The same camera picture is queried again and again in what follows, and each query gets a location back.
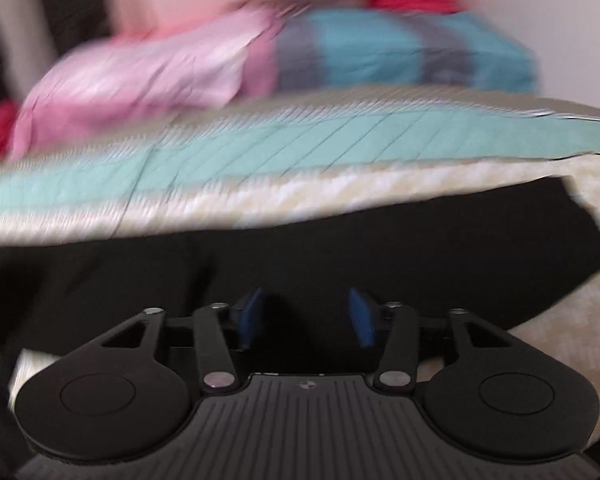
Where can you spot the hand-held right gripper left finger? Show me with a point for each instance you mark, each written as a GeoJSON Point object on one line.
{"type": "Point", "coordinates": [250, 317]}

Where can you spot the black pants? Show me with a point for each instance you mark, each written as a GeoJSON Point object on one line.
{"type": "Point", "coordinates": [330, 250]}

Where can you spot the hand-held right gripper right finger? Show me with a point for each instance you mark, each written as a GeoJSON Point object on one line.
{"type": "Point", "coordinates": [362, 317]}

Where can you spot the teal quilted blanket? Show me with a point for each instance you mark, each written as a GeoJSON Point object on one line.
{"type": "Point", "coordinates": [330, 140]}

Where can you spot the dark window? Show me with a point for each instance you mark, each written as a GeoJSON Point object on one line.
{"type": "Point", "coordinates": [80, 0]}

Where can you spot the beige zigzag bed sheet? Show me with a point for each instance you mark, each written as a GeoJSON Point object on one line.
{"type": "Point", "coordinates": [570, 340]}

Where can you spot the blue grey striped pillow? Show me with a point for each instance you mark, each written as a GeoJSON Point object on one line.
{"type": "Point", "coordinates": [360, 45]}

